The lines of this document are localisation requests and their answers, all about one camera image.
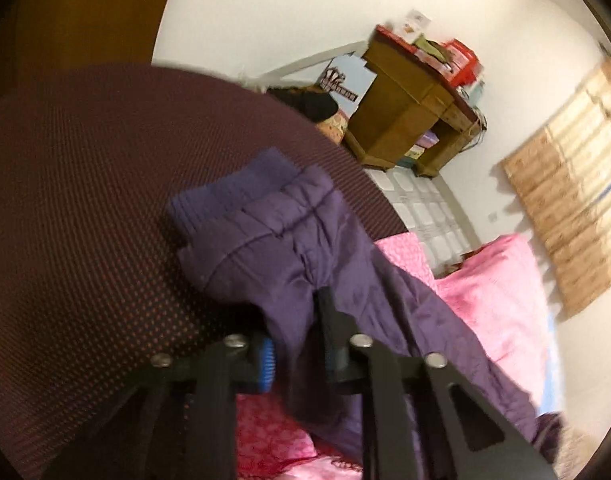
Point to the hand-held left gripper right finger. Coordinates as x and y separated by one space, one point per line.
330 357

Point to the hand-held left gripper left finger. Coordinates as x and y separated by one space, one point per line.
265 366

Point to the purple padded jacket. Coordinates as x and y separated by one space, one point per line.
285 240

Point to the pink fleece blanket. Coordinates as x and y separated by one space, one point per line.
485 300

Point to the light blue bed sheet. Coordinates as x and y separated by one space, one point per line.
553 365

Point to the row of books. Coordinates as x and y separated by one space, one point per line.
420 147

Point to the floral pillow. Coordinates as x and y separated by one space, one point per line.
334 127

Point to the maroon dotted blanket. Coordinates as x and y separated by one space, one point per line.
85 210

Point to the black cloth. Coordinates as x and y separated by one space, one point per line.
310 102

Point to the brown wooden desk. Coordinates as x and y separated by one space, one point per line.
385 105

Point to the blue and white poster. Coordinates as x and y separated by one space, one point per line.
348 82

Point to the white bed headboard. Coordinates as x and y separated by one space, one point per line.
305 62

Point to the red box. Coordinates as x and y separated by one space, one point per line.
463 62

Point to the green cloth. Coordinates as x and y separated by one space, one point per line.
428 47

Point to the white paper card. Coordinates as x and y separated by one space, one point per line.
413 22

